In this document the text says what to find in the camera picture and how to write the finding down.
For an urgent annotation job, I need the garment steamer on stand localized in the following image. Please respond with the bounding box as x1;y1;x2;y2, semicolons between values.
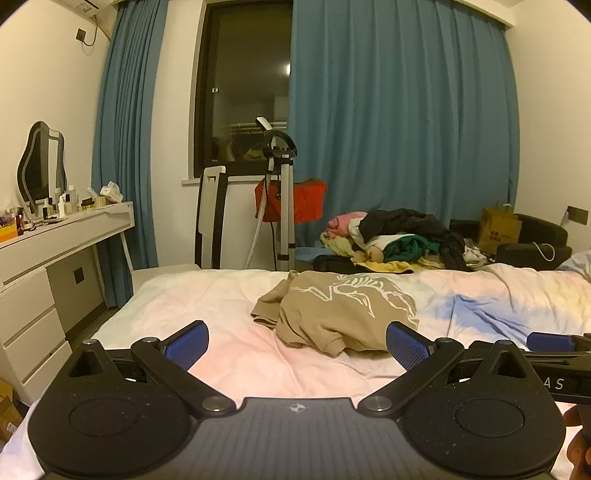
245;117;298;272

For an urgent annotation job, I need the dark window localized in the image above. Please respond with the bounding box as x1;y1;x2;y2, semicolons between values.
194;0;294;178

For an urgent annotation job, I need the pile of mixed clothes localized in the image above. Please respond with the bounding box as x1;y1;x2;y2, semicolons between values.
320;209;485;274

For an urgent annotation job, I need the red cloth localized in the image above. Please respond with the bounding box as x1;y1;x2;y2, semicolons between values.
254;178;328;225

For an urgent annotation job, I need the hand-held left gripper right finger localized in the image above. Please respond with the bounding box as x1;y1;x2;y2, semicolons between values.
358;322;539;418

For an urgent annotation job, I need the white and black chair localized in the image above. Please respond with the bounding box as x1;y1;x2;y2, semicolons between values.
131;165;229;296

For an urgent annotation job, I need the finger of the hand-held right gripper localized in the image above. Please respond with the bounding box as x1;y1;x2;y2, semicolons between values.
526;331;591;355

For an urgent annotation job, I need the wide blue curtain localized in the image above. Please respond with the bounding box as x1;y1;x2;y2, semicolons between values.
288;0;520;259

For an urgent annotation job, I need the blue cloth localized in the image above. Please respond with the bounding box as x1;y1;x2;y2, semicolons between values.
294;247;326;265

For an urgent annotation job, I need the black bag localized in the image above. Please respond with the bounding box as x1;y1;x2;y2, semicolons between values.
313;255;358;274

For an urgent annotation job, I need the tan printed t-shirt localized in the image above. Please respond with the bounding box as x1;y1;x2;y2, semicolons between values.
252;271;421;356

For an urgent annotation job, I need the pastel tie-dye bed blanket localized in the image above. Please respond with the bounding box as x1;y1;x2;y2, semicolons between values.
0;262;591;480

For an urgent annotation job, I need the person's right hand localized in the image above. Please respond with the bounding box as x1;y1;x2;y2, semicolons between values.
563;404;591;480

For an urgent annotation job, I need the cardboard box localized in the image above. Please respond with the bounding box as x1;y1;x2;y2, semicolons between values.
0;381;24;441

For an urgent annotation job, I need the wavy black-framed mirror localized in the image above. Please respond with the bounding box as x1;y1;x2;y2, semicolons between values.
17;121;68;215

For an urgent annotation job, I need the narrow blue curtain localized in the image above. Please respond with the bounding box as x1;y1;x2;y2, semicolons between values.
91;0;169;309

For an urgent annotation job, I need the black armchair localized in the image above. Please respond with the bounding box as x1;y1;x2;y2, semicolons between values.
450;213;573;271

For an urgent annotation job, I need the brown paper bag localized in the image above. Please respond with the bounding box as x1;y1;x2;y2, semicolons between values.
477;202;522;254

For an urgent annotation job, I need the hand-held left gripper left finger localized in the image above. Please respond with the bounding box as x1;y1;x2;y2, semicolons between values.
58;320;237;419

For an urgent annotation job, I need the white dressing table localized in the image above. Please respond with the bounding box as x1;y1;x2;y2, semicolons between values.
0;202;136;402

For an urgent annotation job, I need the white pillow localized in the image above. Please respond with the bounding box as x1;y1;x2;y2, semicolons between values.
556;250;591;283

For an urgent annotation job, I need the group of cosmetic bottles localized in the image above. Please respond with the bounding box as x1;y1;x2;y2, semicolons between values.
41;185;109;219

